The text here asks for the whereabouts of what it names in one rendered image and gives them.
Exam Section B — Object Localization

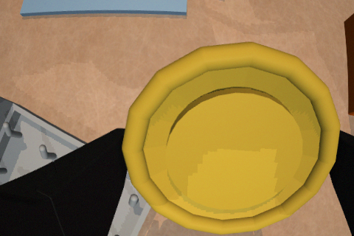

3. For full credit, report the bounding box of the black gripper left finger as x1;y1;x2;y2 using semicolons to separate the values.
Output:
0;128;128;236

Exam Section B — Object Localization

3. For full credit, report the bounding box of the yellow plate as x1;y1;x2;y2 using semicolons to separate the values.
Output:
122;41;340;234

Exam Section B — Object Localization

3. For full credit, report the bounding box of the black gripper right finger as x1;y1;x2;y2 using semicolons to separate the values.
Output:
330;130;354;236

